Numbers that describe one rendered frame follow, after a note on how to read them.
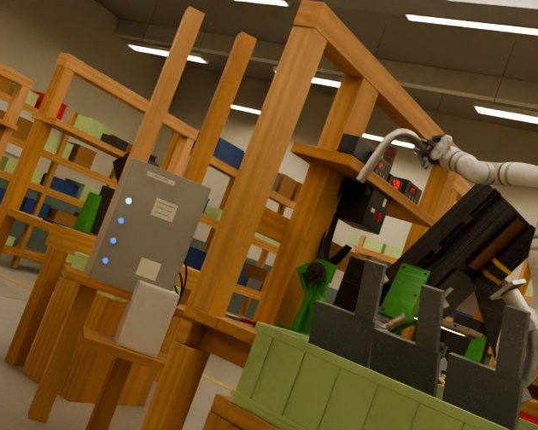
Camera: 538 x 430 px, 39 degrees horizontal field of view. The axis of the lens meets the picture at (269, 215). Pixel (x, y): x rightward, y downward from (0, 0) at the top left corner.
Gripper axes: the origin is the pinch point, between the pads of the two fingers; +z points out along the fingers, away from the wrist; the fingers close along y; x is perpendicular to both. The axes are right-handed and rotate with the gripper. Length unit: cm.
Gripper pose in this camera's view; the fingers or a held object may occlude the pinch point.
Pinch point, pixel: (421, 145)
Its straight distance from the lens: 261.5
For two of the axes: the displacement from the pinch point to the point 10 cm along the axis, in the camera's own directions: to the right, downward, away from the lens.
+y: 6.3, -7.8, 0.2
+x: -6.3, -5.3, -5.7
